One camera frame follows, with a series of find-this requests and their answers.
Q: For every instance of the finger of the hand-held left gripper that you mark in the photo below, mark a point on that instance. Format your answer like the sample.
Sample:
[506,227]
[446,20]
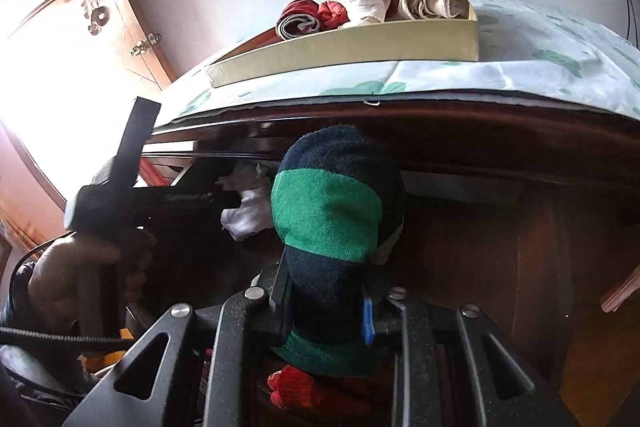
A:
[229,200]

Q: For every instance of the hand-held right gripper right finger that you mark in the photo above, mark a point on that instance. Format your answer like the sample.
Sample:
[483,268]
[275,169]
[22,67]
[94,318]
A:
[368,322]

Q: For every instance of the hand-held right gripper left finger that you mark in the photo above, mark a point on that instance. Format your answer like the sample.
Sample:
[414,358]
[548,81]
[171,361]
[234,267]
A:
[279,322]

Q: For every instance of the white underwear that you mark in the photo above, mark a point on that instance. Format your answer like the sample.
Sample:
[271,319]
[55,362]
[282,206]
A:
[247,212]

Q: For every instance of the navy green striped sock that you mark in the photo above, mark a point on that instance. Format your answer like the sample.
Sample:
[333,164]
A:
[325,217]

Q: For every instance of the wooden drawer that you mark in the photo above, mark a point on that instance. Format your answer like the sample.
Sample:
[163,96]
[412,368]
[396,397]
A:
[475,257]

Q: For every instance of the red grey sock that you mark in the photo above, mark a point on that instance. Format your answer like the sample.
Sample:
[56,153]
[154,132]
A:
[300,19]

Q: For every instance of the shallow gold cardboard box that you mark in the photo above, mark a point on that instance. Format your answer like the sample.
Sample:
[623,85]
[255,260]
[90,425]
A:
[375,44]

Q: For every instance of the person's left forearm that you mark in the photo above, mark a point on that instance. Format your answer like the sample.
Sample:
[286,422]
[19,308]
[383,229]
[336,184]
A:
[15,302]

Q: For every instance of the person's left hand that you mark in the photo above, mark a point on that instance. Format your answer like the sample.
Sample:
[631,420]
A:
[55,282]

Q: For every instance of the bright red cloth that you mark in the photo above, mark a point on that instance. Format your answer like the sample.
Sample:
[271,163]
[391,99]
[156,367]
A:
[300,394]

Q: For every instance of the yellow object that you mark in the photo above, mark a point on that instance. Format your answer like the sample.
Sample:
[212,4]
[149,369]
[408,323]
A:
[105,354]

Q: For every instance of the brass door latch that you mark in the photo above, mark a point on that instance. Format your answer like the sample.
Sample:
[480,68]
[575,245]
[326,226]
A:
[146,44]

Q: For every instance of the golden door ornament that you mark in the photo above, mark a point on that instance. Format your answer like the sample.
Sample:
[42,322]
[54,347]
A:
[95,9]

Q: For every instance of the wooden door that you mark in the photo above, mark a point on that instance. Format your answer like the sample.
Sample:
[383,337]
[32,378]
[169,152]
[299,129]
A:
[120,7]

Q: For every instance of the pink cloth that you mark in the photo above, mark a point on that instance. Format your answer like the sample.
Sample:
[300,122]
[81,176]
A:
[622,292]

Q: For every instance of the white green-print cloth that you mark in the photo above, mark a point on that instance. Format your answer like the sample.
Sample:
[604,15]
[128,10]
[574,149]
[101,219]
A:
[525,57]

